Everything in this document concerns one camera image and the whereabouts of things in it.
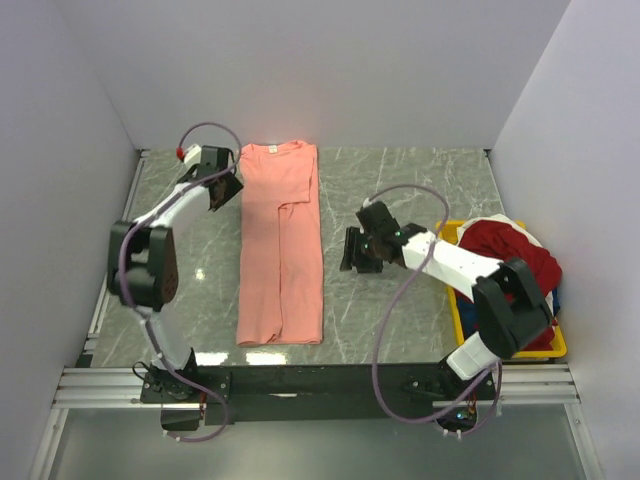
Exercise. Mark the blue t shirt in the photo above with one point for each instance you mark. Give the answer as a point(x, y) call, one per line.
point(468, 319)

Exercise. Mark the yellow plastic bin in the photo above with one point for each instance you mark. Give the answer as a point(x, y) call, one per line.
point(556, 346)

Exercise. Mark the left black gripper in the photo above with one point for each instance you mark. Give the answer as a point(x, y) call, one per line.
point(233, 187)

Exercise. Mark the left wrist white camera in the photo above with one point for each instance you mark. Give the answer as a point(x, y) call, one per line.
point(189, 156)

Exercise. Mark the pink t shirt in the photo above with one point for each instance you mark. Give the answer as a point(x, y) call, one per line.
point(281, 262)

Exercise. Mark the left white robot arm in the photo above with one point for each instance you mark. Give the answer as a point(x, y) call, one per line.
point(142, 266)

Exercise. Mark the white t shirt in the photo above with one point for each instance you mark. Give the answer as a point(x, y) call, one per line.
point(501, 218)

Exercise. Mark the black base beam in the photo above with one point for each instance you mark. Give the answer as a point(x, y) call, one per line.
point(231, 394)

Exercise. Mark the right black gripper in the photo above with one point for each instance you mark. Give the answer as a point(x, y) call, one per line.
point(352, 235)

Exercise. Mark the red t shirt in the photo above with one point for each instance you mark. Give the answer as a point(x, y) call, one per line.
point(510, 299)

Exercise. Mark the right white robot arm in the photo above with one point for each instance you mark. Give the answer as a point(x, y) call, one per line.
point(427, 253)

